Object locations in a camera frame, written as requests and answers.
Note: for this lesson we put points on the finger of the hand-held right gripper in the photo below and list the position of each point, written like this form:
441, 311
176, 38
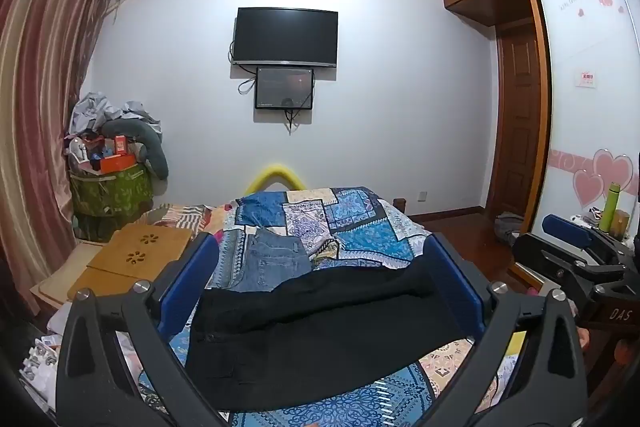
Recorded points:
567, 229
545, 257

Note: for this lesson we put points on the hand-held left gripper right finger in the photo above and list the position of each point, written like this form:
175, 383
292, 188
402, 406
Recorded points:
450, 277

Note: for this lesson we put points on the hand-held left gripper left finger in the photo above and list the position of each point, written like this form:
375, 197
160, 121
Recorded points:
200, 277

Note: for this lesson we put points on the black pants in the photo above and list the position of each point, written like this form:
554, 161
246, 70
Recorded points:
325, 332

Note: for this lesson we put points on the person's right hand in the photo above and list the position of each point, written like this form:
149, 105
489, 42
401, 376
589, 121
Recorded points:
583, 339

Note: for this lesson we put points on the grey bag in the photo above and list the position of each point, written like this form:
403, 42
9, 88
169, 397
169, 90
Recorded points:
510, 224

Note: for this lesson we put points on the green bottle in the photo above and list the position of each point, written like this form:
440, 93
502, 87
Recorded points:
610, 207

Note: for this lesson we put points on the small wooden box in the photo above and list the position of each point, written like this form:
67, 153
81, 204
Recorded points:
621, 224

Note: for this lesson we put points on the striped cloth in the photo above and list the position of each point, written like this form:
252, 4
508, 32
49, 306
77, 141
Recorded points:
180, 216

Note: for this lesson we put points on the wooden lap desk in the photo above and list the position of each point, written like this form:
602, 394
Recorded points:
130, 257

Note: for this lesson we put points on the blue jeans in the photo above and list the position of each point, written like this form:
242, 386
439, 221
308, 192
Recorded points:
275, 257

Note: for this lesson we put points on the patchwork printed blanket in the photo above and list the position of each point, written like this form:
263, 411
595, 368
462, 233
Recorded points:
360, 227

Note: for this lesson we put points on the green storage bag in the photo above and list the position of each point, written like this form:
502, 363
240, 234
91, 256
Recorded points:
110, 194

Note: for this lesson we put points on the brown wooden door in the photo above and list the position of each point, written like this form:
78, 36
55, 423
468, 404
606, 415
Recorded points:
520, 117

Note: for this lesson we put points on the white heart print sliding door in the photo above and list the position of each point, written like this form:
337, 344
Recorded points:
585, 107

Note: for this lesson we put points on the yellow foam bumper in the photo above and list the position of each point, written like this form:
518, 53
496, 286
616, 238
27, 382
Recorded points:
272, 169

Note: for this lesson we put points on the orange box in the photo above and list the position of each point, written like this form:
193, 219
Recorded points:
117, 164

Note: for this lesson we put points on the beige board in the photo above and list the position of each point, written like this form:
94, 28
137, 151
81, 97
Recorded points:
55, 279

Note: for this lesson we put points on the red paper label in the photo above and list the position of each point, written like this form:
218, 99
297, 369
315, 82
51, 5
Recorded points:
586, 79

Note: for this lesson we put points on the small red box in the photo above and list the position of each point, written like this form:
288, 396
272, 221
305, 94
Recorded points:
121, 145

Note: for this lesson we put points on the white printed packets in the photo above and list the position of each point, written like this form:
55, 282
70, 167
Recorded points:
40, 367

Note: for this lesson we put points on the pile of grey clothes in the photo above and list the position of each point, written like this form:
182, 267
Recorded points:
95, 112

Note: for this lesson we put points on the small black monitor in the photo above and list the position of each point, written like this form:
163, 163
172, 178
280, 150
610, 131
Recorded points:
282, 87

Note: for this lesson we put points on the striped pink curtain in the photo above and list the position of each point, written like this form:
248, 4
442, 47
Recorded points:
40, 107

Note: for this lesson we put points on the white wall outlet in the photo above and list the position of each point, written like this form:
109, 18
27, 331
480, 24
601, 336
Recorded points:
423, 196

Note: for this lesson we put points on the black wall television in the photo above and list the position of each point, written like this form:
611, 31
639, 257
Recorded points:
285, 34

